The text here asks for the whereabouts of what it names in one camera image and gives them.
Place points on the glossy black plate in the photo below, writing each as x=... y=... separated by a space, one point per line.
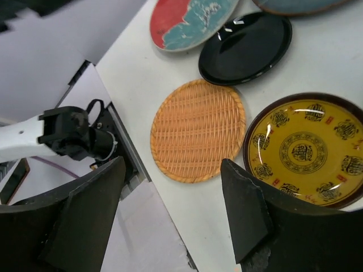
x=245 y=48

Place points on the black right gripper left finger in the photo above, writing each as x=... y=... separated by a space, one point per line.
x=66 y=228

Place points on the woven bamboo tray plate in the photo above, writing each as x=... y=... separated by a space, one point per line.
x=197 y=126

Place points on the yellow patterned plate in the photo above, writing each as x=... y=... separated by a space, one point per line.
x=309 y=146

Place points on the red and teal floral plate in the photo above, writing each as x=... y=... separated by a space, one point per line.
x=177 y=26

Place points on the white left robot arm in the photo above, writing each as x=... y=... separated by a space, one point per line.
x=63 y=131

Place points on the dark teal glazed plate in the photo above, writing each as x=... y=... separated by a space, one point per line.
x=296 y=7

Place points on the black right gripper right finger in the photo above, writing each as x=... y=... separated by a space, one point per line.
x=273 y=231

